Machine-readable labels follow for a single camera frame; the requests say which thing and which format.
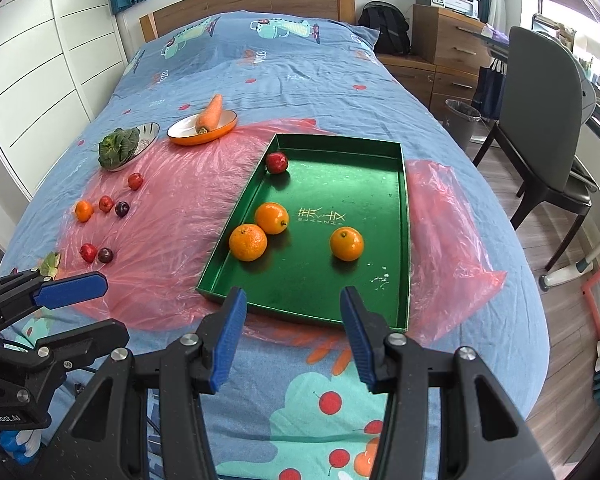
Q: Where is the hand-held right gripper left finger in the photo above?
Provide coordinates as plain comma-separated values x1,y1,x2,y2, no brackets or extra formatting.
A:
45,287,248,480

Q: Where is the round white plate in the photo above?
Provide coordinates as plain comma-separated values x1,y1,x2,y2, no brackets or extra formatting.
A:
107,121,161,172

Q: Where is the grey trash bin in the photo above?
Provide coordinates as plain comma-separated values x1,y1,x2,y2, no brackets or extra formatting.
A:
445,99,482,153

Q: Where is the wooden drawer cabinet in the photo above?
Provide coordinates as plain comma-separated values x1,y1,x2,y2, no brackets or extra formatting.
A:
380,4,491,121

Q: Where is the pink plastic sheet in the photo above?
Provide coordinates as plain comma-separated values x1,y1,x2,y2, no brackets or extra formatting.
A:
60,117,508,346

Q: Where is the green bok choy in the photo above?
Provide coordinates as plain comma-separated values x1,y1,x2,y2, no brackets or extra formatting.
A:
98,127,142,168

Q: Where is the black backpack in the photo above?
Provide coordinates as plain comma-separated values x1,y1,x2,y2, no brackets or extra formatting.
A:
357,2,412,56

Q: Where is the grey chair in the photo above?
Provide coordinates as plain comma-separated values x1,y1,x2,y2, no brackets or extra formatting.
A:
472,26,593,271

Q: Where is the printed blue blanket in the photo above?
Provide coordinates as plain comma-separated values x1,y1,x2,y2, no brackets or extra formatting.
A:
2,10,551,480

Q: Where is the dark shopping bag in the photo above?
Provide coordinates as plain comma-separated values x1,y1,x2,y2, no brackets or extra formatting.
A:
472,57,506,121

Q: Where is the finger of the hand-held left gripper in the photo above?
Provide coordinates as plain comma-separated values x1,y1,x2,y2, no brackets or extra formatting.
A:
35,319,131,368
0,269,108,331

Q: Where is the carrot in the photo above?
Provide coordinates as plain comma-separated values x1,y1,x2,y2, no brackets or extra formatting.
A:
195,93,224,135

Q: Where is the white stick vacuum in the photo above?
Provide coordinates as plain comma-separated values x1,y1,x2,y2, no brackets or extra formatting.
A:
539,220,600,292

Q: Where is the green rectangular tray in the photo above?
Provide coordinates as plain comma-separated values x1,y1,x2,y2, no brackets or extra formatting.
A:
196,133,412,333

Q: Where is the bok choy leaf piece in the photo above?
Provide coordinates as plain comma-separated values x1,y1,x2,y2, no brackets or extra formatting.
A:
39,251,62,281

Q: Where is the white wardrobe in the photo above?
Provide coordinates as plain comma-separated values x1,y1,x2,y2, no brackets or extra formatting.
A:
0,0,131,201

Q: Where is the large orange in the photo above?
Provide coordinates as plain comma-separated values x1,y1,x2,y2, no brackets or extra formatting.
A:
229,223,269,262

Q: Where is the orange oval dish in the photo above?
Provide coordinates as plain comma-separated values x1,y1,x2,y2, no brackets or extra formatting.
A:
166,110,239,147

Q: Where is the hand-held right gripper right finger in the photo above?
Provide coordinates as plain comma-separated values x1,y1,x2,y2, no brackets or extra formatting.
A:
340,286,556,480

